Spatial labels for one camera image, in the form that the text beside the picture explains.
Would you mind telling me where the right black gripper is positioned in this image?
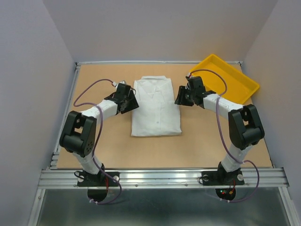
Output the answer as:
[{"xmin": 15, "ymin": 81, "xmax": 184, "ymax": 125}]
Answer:
[{"xmin": 174, "ymin": 85, "xmax": 196, "ymax": 106}]

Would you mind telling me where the white long sleeve shirt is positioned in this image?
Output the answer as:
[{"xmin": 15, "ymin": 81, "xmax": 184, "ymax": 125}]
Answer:
[{"xmin": 131, "ymin": 76, "xmax": 182, "ymax": 137}]

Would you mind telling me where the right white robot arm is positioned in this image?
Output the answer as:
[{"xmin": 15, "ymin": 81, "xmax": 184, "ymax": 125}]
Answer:
[{"xmin": 175, "ymin": 76, "xmax": 265, "ymax": 185}]

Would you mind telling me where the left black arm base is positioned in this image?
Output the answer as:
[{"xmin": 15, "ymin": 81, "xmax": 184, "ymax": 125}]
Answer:
[{"xmin": 74, "ymin": 170, "xmax": 118, "ymax": 187}]

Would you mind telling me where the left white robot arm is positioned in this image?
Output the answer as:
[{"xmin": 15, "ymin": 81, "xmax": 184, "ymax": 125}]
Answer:
[{"xmin": 59, "ymin": 81, "xmax": 139, "ymax": 186}]

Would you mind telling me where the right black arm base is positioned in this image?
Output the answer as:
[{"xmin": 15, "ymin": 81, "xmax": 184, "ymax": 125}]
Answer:
[{"xmin": 201, "ymin": 170, "xmax": 245, "ymax": 186}]

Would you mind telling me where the yellow plastic bin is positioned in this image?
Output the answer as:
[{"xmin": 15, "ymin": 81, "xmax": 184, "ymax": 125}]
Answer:
[{"xmin": 191, "ymin": 54, "xmax": 260, "ymax": 104}]

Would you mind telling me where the aluminium mounting rail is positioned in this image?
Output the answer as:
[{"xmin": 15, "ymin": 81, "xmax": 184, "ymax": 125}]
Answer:
[{"xmin": 38, "ymin": 168, "xmax": 289, "ymax": 190}]

